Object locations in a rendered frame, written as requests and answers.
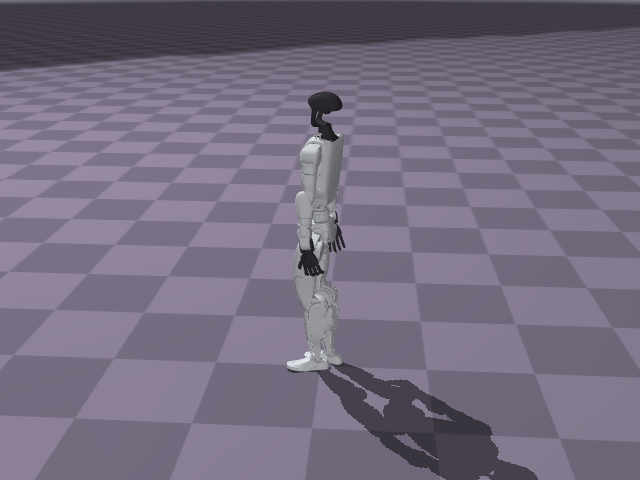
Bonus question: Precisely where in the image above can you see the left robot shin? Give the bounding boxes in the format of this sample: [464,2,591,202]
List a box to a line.
[303,302,327,363]

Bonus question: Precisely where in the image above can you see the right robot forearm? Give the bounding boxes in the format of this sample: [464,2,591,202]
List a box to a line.
[326,184,339,220]

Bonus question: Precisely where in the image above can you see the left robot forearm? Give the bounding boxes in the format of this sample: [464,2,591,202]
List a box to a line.
[296,194,314,250]

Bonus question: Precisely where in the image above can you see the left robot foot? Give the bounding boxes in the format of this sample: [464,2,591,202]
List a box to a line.
[286,356,330,372]

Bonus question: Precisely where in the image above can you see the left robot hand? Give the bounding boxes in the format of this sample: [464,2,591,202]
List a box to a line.
[298,239,324,276]

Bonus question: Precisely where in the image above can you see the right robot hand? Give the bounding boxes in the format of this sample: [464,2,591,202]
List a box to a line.
[328,211,346,253]

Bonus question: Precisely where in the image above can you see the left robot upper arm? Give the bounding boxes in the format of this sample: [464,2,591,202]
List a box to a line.
[295,144,322,205]

